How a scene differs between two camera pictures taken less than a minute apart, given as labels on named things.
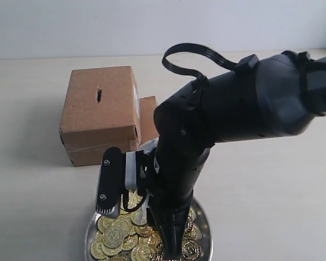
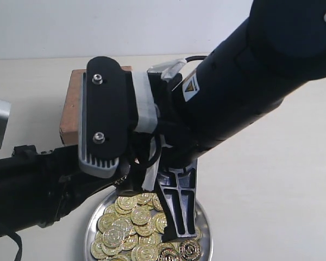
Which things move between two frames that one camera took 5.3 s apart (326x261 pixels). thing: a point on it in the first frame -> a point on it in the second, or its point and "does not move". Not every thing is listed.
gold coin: x=191 y=249 does not move
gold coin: x=114 y=237 does not move
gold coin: x=144 y=231 -> x=140 y=215
